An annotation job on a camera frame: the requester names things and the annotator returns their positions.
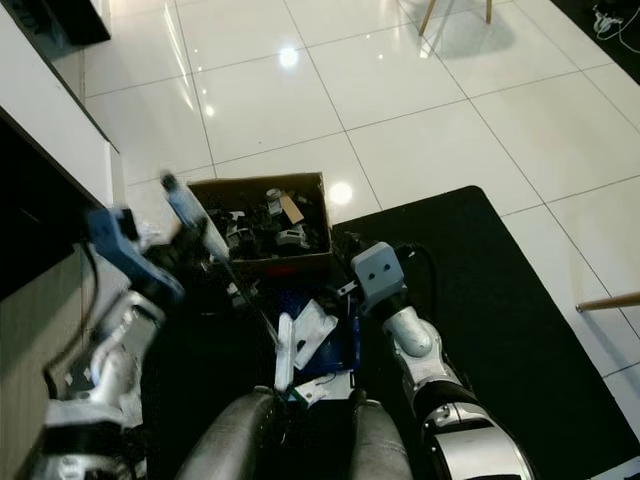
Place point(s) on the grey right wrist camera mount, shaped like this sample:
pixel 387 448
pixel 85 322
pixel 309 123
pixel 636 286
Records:
pixel 380 270

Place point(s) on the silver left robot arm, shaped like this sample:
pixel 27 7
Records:
pixel 115 350

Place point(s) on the grey right robot leg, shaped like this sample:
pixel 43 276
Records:
pixel 380 445

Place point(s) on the wooden furniture leg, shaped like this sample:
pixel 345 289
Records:
pixel 610 302

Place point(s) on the wooden chair legs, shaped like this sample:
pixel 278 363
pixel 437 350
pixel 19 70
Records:
pixel 429 14

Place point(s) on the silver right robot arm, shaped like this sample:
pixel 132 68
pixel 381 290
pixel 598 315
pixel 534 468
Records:
pixel 420 345

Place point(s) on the white cabinet with black front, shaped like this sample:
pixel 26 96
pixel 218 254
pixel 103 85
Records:
pixel 40 190

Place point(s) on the black object on cabinet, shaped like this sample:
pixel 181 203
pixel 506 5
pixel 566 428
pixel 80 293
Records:
pixel 60 18

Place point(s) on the brown cardboard scrap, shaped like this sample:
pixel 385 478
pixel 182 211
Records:
pixel 292 208

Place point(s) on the grey robot leg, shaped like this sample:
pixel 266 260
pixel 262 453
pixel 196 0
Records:
pixel 235 440
pixel 380 445

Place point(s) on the black floor mat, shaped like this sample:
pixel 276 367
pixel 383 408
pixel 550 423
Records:
pixel 490 300

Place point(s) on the white and blue hand brush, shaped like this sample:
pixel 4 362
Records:
pixel 190 215

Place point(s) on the grey left robot leg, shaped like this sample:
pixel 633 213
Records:
pixel 235 440

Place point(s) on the brown cardboard box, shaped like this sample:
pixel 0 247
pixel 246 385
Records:
pixel 290 262

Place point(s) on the grey metal part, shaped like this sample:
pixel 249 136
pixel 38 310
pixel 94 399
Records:
pixel 292 238

